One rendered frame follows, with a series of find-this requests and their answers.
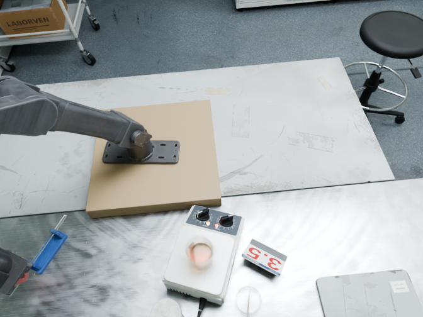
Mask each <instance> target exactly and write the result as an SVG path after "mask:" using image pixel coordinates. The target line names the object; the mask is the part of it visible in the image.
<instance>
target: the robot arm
mask: <svg viewBox="0 0 423 317"><path fill-rule="evenodd" d="M48 131H52V132H55V131H63V132H68V133H75V134H79V135H86V136H93V137H96V138H102V139H104V140H107V142H106V146H105V149H104V153H103V157H102V161H103V162H104V163H105V164H177V163H178V162H179V151H180V142H179V141H177V140H150V139H151V138H152V135H151V134H149V133H148V132H147V130H146V129H145V128H144V126H143V125H141V124H140V123H138V122H136V121H135V120H133V119H131V118H129V117H128V116H126V115H125V114H123V113H122V112H118V111H115V110H114V109H111V110H110V111H102V110H100V109H96V108H92V107H89V106H85V105H83V104H79V103H75V102H72V101H69V100H66V99H62V98H60V97H58V96H55V95H53V94H51V93H48V92H45V91H41V90H40V88H39V87H37V86H35V85H33V84H29V83H26V82H23V81H20V80H18V79H17V78H15V77H12V76H8V75H5V76H1V77H0V136H1V134H7V135H23V136H40V135H46V134H47V132H48ZM176 146H177V147H176ZM174 157H175V158H174ZM32 265H33V264H32V263H31V262H29V261H27V260H26V259H24V258H22V257H20V256H18V255H16V254H14V253H13V252H10V251H9V250H4V249H2V248H0V292H1V293H3V294H5V295H10V294H11V293H12V292H13V291H14V289H15V288H16V286H15V285H18V284H21V283H23V282H25V281H26V280H27V278H28V277H29V273H28V271H29V270H30V269H31V267H32ZM22 275H23V277H22V278H20V277H21V276H22Z"/></svg>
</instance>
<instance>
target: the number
mask: <svg viewBox="0 0 423 317"><path fill-rule="evenodd" d="M244 255H246V256H248V257H250V258H252V259H254V260H256V261H258V262H259V263H261V264H263V265H265V266H267V267H269V268H270V269H273V270H275V271H276V272H278V273H280V271H281V268H282V266H283V264H284V262H282V261H280V260H278V259H276V258H274V257H272V256H270V255H268V254H266V253H264V252H262V251H260V250H258V249H256V248H254V247H253V246H251V245H249V247H248V248H247V250H246V251H245V253H244Z"/></svg>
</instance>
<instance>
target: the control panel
mask: <svg viewBox="0 0 423 317"><path fill-rule="evenodd" d="M203 209H205V208H204V207H201V206H197V205H195V206H194V208H193V210H192V212H191V214H190V215H189V217H188V219H187V220H186V223H187V224H191V225H195V226H199V227H202V228H207V229H210V230H215V231H219V232H222V233H226V234H229V235H233V236H236V235H237V232H238V229H239V225H240V222H241V219H242V217H241V216H237V215H234V217H233V222H234V223H233V225H232V226H231V227H224V226H222V225H221V224H220V223H219V221H220V219H221V217H222V216H227V215H230V214H229V213H224V212H221V211H217V210H214V209H209V215H210V219H209V220H207V221H200V220H198V219H197V218H196V214H197V213H198V212H199V211H201V210H203ZM207 222H209V223H210V224H209V225H208V224H207ZM216 224H217V225H218V226H215V225H216Z"/></svg>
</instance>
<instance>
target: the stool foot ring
mask: <svg viewBox="0 0 423 317"><path fill-rule="evenodd" d="M357 64H364V69H365V71H366V76H367V79H366V80H365V82H364V84H363V87H362V88H360V89H357V90H355V93H357V92H359V91H362V90H365V91H367V92H375V91H376V90H377V89H378V90H381V91H384V92H387V93H389V94H393V95H395V96H398V97H401V98H403V100H402V101H401V102H400V103H399V104H397V105H396V106H393V107H390V108H384V109H376V108H369V107H366V106H362V108H363V109H366V110H370V111H389V110H393V109H395V108H398V107H399V106H401V105H402V104H403V103H404V102H405V101H406V99H407V97H408V94H409V90H408V87H407V84H406V82H405V81H404V79H403V78H402V77H401V76H400V75H399V74H398V73H397V72H395V71H394V70H392V69H391V68H389V67H387V66H383V68H384V69H386V70H389V71H390V72H392V73H393V74H395V75H396V76H397V77H398V78H399V79H400V80H401V81H402V83H403V85H404V87H405V96H403V95H400V94H397V93H395V92H392V91H389V90H387V89H384V88H382V87H379V84H382V83H384V81H385V80H384V79H379V81H378V83H377V84H376V85H371V84H369V83H368V80H369V77H370V76H369V72H368V68H367V66H366V64H369V65H375V66H378V63H374V62H354V63H351V64H348V65H345V66H344V69H345V68H347V67H350V66H352V65H357Z"/></svg>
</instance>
